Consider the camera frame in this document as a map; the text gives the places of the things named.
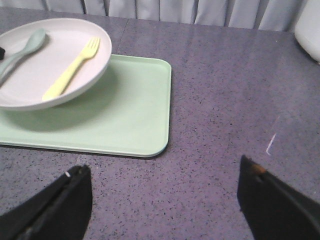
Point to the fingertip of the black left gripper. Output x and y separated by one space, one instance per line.
2 53

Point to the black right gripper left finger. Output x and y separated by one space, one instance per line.
61 211

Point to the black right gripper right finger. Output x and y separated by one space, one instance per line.
273 209

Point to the beige round plate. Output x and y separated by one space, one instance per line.
26 80

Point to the yellow plastic fork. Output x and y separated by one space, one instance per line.
59 86

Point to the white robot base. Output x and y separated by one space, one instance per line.
307 29

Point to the pale green plastic spoon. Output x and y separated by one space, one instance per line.
9 65

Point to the light green serving tray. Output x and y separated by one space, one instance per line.
126 113

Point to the grey pleated curtain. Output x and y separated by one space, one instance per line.
271 15

